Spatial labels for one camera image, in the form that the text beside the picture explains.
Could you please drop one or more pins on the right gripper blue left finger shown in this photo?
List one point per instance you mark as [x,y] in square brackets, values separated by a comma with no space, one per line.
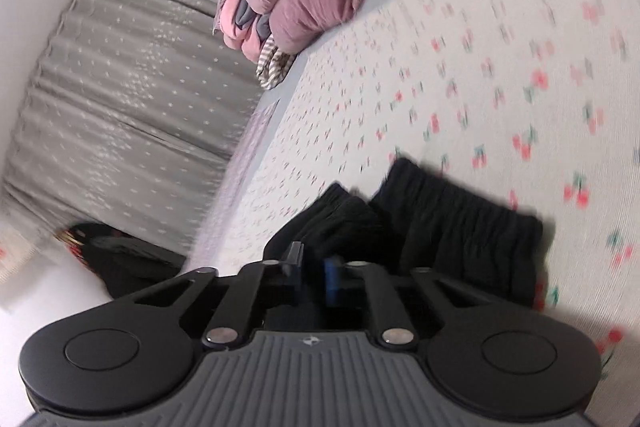
[292,265]

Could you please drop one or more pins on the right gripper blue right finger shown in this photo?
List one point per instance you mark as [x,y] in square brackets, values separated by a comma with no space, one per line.
[332,276]

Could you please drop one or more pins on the black pants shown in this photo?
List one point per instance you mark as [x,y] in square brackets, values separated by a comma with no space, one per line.
[415,220]

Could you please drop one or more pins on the pink striped blanket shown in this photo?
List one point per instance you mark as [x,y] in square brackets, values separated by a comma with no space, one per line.
[236,172]

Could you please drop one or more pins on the black hanging jacket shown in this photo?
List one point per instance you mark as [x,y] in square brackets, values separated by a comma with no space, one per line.
[123,263]

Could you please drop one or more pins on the striped folded cloth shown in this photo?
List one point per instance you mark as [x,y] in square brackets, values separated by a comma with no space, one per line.
[273,65]

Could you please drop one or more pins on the grey dotted curtain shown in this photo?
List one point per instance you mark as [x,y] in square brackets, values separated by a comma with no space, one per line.
[130,118]

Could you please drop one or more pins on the pink folded blanket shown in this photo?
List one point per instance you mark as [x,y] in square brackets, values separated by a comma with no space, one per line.
[243,29]

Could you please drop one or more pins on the cherry print bed sheet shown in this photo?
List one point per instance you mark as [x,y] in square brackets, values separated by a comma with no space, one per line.
[533,103]

